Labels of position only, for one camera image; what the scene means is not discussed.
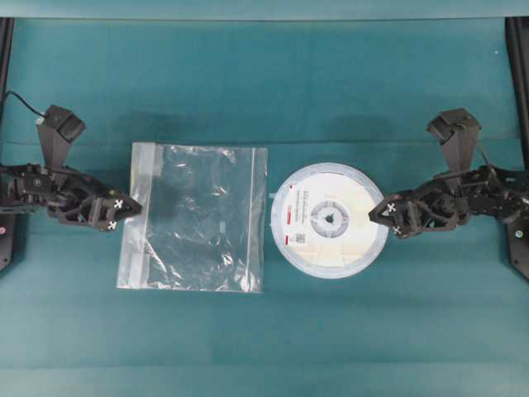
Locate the black left frame rail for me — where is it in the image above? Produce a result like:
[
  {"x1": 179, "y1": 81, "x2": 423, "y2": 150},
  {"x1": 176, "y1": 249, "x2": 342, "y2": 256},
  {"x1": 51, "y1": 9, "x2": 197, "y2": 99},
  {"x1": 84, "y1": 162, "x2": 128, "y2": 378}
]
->
[{"x1": 0, "y1": 17, "x2": 16, "y2": 112}]

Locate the black right frame rail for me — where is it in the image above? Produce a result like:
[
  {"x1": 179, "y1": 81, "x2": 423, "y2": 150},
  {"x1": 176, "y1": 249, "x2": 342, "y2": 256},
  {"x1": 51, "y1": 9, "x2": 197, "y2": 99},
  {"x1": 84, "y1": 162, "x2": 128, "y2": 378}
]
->
[{"x1": 504, "y1": 17, "x2": 529, "y2": 137}]

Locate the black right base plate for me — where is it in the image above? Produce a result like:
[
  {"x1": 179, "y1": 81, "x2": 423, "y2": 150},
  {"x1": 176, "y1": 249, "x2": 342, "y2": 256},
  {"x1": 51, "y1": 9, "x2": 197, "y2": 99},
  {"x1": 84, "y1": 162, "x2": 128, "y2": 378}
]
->
[{"x1": 501, "y1": 206, "x2": 528, "y2": 280}]

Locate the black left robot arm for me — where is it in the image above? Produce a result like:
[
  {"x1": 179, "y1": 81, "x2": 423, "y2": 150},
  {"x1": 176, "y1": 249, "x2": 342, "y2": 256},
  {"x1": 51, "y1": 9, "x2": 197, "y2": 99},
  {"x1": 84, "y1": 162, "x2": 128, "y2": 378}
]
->
[{"x1": 1, "y1": 164, "x2": 142, "y2": 232}]

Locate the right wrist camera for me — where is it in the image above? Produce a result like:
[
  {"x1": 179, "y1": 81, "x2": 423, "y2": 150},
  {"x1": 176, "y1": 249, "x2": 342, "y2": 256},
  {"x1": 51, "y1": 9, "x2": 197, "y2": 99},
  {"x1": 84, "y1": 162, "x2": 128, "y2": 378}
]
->
[{"x1": 427, "y1": 108, "x2": 481, "y2": 173}]

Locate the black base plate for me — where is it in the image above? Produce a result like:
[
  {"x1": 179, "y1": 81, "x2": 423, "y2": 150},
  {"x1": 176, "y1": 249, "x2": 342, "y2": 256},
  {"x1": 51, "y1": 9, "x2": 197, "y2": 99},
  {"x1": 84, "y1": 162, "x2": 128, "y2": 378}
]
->
[
  {"x1": 1, "y1": 215, "x2": 27, "y2": 273},
  {"x1": 501, "y1": 206, "x2": 528, "y2": 280}
]

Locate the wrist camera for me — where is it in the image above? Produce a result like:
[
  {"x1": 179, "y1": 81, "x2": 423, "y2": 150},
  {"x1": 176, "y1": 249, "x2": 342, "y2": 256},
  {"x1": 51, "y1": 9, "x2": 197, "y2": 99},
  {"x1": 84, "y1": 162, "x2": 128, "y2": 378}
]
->
[
  {"x1": 36, "y1": 105, "x2": 86, "y2": 169},
  {"x1": 427, "y1": 108, "x2": 481, "y2": 173}
]

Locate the black left camera cable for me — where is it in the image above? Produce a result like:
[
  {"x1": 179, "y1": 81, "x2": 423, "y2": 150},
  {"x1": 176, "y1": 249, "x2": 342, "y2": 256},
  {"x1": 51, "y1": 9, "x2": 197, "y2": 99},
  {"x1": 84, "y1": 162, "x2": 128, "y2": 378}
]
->
[{"x1": 2, "y1": 90, "x2": 44, "y2": 122}]

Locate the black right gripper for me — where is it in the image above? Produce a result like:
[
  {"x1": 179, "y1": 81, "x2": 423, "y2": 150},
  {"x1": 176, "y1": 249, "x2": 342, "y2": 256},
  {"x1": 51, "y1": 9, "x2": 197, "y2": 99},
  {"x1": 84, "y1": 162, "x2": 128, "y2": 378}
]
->
[{"x1": 369, "y1": 170, "x2": 470, "y2": 239}]

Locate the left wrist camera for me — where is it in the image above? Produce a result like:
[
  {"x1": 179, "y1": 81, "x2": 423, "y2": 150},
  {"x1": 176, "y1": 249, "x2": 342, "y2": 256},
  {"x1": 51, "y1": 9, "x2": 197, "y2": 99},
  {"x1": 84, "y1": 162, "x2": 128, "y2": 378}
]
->
[{"x1": 36, "y1": 105, "x2": 86, "y2": 169}]

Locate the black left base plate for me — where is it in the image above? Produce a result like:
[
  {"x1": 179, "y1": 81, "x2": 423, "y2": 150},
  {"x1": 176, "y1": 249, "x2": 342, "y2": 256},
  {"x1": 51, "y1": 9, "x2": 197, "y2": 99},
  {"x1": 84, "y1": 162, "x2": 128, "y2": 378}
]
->
[{"x1": 1, "y1": 215, "x2": 27, "y2": 273}]

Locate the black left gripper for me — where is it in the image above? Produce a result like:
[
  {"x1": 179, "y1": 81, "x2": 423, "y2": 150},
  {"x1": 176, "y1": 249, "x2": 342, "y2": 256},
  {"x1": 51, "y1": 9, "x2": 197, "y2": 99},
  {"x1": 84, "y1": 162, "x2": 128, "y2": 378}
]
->
[{"x1": 41, "y1": 166, "x2": 142, "y2": 232}]

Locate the white reel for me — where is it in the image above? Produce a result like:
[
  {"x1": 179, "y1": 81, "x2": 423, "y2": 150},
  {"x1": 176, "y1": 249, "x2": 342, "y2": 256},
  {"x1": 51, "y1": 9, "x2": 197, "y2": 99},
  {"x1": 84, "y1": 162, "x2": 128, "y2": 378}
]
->
[{"x1": 270, "y1": 163, "x2": 388, "y2": 280}]

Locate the black frame rail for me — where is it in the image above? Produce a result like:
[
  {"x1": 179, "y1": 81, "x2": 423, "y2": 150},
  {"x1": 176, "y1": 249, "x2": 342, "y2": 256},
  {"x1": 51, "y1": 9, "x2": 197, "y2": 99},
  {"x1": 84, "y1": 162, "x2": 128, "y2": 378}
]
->
[
  {"x1": 504, "y1": 17, "x2": 529, "y2": 137},
  {"x1": 0, "y1": 17, "x2": 16, "y2": 112}
]

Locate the clear zip bag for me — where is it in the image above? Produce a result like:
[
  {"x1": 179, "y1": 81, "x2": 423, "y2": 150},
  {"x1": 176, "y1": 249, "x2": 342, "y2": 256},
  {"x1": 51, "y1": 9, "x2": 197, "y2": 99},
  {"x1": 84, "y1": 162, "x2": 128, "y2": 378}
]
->
[{"x1": 117, "y1": 142, "x2": 268, "y2": 293}]

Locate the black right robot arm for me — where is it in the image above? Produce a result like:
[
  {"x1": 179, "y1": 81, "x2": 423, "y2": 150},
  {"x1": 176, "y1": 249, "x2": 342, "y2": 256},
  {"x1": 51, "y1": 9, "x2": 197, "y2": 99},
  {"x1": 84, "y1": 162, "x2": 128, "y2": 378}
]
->
[{"x1": 369, "y1": 154, "x2": 528, "y2": 239}]

